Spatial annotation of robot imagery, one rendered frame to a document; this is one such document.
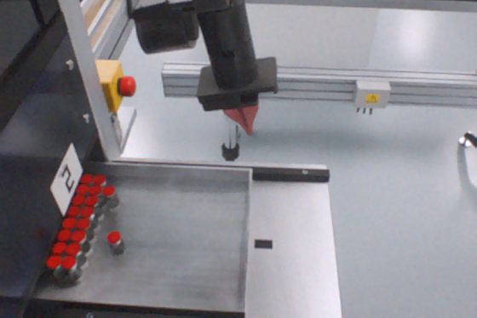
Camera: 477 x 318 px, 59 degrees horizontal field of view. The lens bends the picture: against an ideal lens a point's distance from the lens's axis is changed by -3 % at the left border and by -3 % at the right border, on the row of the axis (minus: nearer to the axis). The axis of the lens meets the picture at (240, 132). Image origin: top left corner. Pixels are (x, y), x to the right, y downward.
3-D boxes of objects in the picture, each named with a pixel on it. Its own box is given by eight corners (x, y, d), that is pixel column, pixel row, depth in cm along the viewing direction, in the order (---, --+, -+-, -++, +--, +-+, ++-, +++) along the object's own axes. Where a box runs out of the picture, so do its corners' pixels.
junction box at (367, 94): (353, 107, 160) (358, 88, 154) (352, 99, 163) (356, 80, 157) (385, 109, 159) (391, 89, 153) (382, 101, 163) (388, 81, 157)
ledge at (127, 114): (56, 152, 87) (54, 145, 85) (77, 110, 96) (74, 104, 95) (123, 154, 86) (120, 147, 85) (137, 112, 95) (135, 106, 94)
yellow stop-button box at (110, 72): (81, 112, 81) (71, 81, 76) (92, 89, 86) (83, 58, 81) (119, 113, 80) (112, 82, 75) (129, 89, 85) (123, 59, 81)
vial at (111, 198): (106, 211, 73) (100, 194, 70) (109, 201, 75) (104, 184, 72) (118, 212, 73) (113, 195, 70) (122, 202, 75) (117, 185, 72)
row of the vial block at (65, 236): (54, 282, 64) (43, 267, 60) (89, 190, 77) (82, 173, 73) (67, 283, 64) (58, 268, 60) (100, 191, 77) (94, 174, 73)
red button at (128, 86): (114, 101, 80) (110, 83, 78) (119, 88, 83) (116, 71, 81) (134, 101, 80) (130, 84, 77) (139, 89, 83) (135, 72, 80)
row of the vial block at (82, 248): (67, 283, 64) (59, 268, 60) (100, 191, 77) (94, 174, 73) (82, 285, 63) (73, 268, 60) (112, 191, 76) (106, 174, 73)
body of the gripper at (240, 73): (204, 78, 60) (190, 31, 55) (278, 67, 58) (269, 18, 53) (198, 107, 55) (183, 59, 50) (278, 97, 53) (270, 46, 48)
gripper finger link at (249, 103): (220, 120, 65) (204, 69, 59) (267, 114, 64) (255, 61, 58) (215, 153, 60) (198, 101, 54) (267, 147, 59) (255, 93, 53)
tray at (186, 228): (12, 306, 61) (2, 295, 59) (70, 173, 80) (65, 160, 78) (244, 322, 60) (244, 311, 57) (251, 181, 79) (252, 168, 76)
